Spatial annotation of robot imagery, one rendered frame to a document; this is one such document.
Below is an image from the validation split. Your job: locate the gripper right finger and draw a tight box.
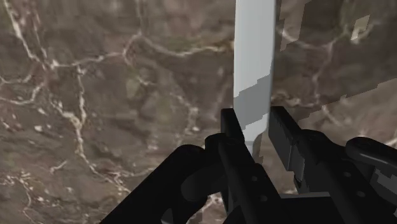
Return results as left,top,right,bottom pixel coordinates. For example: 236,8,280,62
267,106,397,224

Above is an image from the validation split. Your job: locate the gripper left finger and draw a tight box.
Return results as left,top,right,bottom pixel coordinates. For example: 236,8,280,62
99,108,282,224

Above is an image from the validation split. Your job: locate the pale grey slab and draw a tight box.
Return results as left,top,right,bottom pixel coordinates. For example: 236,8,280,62
232,0,277,156

